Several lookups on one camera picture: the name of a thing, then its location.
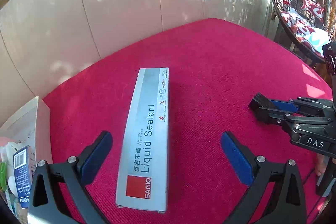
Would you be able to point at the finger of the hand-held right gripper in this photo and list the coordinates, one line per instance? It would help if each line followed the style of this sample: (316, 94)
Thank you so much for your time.
(283, 106)
(270, 115)

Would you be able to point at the light blue cloth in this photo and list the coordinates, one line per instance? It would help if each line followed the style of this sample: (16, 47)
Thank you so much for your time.
(315, 41)

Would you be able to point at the red carpet mat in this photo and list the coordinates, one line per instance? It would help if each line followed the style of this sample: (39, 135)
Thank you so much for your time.
(210, 69)

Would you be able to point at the gray sealant box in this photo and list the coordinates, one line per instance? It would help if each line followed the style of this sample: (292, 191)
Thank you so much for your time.
(147, 148)

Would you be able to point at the blue white medicine box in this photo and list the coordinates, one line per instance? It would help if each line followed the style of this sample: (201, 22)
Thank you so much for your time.
(22, 176)

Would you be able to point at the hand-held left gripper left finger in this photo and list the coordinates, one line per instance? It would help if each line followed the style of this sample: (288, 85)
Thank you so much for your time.
(97, 155)

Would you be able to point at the red white patterned cushion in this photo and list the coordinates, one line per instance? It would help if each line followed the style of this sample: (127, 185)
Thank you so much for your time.
(294, 24)

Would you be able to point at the white cardboard tray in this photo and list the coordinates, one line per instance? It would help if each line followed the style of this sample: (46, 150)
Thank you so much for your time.
(26, 121)

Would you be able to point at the person's right hand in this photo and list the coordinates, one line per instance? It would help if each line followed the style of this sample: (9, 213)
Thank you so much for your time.
(319, 169)

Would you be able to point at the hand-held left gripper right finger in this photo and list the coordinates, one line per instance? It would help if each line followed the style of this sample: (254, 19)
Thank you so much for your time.
(236, 158)

